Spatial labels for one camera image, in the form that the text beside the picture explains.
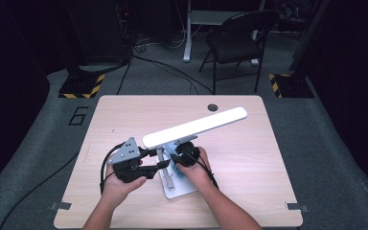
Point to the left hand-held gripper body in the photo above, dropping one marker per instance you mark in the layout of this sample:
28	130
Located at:
126	153

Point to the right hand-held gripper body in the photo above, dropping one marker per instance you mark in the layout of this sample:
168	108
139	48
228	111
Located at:
190	153

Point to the white desk lamp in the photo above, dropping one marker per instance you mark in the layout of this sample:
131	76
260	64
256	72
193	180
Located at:
198	126

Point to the person's right hand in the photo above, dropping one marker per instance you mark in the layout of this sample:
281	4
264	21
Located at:
198	175

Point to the person's left hand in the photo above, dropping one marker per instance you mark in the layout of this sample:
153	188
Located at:
115	188

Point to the black stand with striped base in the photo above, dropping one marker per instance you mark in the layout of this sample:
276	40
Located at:
294	86
80	84

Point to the grey tape piece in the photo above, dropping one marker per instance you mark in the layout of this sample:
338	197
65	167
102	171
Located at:
60	206
297	207

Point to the black folding chair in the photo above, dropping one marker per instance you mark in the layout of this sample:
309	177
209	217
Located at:
233	48

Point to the black equipment rack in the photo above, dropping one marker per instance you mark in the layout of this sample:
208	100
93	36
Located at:
102	32

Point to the white metal desk frame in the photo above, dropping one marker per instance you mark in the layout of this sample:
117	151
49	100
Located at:
188	38

